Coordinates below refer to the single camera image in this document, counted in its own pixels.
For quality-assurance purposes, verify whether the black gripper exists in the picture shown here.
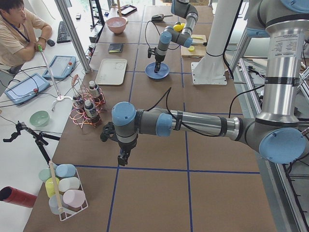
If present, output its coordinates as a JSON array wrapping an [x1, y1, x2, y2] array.
[[117, 139, 137, 166], [154, 49, 166, 73]]

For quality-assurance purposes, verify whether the blue plate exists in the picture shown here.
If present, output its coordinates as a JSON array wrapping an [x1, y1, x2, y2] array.
[[145, 61, 170, 80]]

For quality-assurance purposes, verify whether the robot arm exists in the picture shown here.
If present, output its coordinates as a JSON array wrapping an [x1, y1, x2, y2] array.
[[112, 0, 309, 166], [154, 0, 198, 73]]

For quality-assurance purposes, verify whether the lemon half slice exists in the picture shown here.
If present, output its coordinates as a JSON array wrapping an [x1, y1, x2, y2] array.
[[187, 46, 195, 52]]

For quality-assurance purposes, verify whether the yellow lemon front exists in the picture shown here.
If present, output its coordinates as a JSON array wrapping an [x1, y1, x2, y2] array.
[[173, 25, 183, 32]]

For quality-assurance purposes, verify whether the wooden cutting board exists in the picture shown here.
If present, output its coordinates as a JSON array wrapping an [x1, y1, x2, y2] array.
[[181, 34, 207, 57]]

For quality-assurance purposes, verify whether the cream bear tray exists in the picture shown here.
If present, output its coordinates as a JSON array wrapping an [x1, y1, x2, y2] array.
[[95, 58, 127, 86]]

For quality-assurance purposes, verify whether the grey yellow cloth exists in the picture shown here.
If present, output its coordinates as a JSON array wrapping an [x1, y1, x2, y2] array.
[[108, 43, 124, 54]]

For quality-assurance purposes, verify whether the steel ice scoop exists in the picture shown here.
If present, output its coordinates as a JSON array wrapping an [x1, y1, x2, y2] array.
[[151, 14, 173, 22]]

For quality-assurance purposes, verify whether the pink bowl of ice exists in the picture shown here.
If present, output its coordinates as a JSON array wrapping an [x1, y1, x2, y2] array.
[[106, 17, 128, 34]]

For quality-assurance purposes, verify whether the tea bottle white cap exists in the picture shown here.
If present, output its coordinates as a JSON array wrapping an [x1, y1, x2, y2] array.
[[84, 100, 98, 123], [72, 94, 84, 108], [89, 81, 100, 98]]

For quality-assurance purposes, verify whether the wooden stand with base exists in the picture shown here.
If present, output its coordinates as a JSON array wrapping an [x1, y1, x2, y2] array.
[[117, 0, 122, 17]]

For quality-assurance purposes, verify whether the black tripod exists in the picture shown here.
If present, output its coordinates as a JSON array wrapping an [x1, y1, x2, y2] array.
[[3, 121, 60, 164]]

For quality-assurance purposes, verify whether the reacher grabber stick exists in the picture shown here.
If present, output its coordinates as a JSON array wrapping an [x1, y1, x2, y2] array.
[[37, 44, 73, 112]]

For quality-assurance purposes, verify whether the green bowl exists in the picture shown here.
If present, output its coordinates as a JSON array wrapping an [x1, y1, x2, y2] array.
[[29, 111, 50, 127]]

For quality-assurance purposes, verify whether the blue teach pendant far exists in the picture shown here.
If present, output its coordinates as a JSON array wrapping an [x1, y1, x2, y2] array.
[[49, 55, 76, 80]]

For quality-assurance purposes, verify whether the blue teach pendant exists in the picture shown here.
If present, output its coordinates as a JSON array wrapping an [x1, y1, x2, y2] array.
[[4, 73, 50, 104], [49, 55, 76, 80]]

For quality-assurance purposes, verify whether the black keyboard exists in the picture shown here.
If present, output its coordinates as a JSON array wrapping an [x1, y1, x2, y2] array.
[[56, 21, 70, 44]]

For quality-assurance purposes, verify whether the blue teach pendant near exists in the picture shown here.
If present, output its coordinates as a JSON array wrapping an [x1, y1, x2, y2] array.
[[4, 73, 50, 104]]

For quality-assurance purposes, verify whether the red cylinder bottle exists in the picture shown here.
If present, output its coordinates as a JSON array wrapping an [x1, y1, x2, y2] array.
[[0, 186, 37, 208]]

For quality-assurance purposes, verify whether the person in beige shirt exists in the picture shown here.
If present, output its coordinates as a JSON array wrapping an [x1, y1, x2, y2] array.
[[0, 0, 52, 67]]

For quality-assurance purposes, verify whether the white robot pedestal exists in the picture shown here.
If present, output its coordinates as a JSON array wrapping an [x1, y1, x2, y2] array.
[[192, 0, 242, 85]]

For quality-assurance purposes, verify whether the copper wire bottle rack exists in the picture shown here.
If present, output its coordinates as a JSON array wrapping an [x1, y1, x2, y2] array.
[[70, 75, 106, 128]]

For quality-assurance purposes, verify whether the white wire cup rack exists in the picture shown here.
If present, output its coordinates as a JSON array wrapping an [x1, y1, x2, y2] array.
[[39, 160, 89, 221]]

